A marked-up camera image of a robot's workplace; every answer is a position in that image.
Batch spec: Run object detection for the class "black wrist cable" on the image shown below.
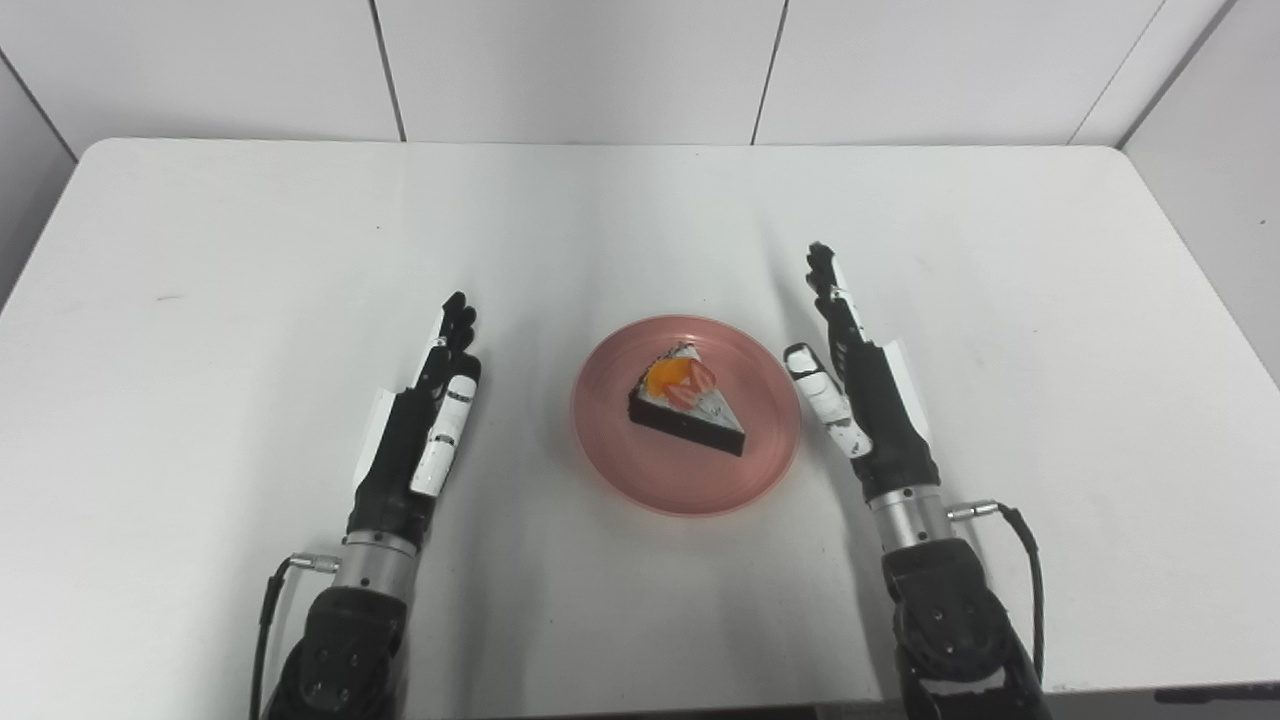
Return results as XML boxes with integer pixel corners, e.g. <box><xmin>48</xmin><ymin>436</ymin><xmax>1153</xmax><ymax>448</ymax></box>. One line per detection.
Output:
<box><xmin>248</xmin><ymin>553</ymin><xmax>341</xmax><ymax>720</ymax></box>
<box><xmin>947</xmin><ymin>500</ymin><xmax>1047</xmax><ymax>691</ymax></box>

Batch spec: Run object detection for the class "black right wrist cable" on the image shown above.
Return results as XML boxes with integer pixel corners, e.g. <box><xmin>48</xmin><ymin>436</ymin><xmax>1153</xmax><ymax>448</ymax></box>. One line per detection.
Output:
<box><xmin>947</xmin><ymin>500</ymin><xmax>1047</xmax><ymax>691</ymax></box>

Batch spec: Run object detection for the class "pink round plate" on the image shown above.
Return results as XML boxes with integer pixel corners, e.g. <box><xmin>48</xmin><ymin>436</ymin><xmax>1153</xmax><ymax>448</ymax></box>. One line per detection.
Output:
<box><xmin>571</xmin><ymin>315</ymin><xmax>802</xmax><ymax>518</ymax></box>

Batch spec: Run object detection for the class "black table frame bar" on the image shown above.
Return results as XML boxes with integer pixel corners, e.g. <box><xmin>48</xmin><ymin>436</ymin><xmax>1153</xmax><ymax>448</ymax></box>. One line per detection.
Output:
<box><xmin>1155</xmin><ymin>684</ymin><xmax>1280</xmax><ymax>705</ymax></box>

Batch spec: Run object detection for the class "chocolate cake slice with fruit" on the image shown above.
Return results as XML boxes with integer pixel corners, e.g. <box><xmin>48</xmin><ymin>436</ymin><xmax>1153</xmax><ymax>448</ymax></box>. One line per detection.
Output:
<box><xmin>627</xmin><ymin>343</ymin><xmax>747</xmax><ymax>458</ymax></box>

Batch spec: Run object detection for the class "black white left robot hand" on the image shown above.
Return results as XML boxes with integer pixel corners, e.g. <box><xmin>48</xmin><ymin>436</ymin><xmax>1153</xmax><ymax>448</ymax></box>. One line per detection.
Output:
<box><xmin>345</xmin><ymin>291</ymin><xmax>484</xmax><ymax>549</ymax></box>

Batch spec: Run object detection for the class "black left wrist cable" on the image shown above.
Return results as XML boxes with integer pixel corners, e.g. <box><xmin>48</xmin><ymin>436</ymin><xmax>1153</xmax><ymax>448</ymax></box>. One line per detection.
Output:
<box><xmin>248</xmin><ymin>553</ymin><xmax>341</xmax><ymax>720</ymax></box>

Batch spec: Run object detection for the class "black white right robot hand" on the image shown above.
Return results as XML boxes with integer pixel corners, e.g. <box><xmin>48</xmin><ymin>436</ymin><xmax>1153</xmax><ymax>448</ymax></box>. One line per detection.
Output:
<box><xmin>783</xmin><ymin>241</ymin><xmax>942</xmax><ymax>501</ymax></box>

